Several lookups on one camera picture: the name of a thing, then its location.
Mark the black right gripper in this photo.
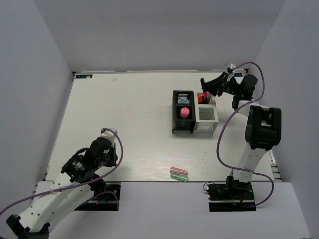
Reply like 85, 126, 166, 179
202, 71, 242, 96

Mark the orange cap black highlighter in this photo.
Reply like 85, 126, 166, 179
197, 94, 205, 104

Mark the blue white round tub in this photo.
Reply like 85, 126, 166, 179
177, 98, 190, 104

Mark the pink cap crayon bottle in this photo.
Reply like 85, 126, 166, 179
180, 107, 190, 119

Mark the pink translucent eraser case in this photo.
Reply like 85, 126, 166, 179
170, 167, 188, 176

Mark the green translucent eraser case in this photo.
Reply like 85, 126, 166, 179
170, 173, 189, 182

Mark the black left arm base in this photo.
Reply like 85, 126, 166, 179
75, 183, 121, 212

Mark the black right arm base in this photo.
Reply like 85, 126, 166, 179
203, 176, 256, 213

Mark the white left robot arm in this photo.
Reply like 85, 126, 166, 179
6, 136, 118, 239

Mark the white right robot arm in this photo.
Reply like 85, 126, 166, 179
200, 72, 282, 199

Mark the right blue table label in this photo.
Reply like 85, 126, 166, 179
233, 73, 243, 77

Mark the blue table label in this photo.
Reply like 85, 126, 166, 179
233, 73, 243, 77
75, 74, 93, 79

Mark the white slotted organizer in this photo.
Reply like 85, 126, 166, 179
194, 93, 219, 135

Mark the black slotted organizer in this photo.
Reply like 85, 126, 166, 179
171, 90, 196, 133

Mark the left blue table label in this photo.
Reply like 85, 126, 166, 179
75, 74, 93, 79

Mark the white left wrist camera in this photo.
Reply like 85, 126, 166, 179
100, 128, 118, 148

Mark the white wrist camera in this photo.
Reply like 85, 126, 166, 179
100, 128, 118, 148
224, 62, 236, 75

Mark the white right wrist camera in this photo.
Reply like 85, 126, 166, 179
224, 62, 236, 75

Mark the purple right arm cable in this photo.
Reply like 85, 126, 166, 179
216, 61, 276, 209

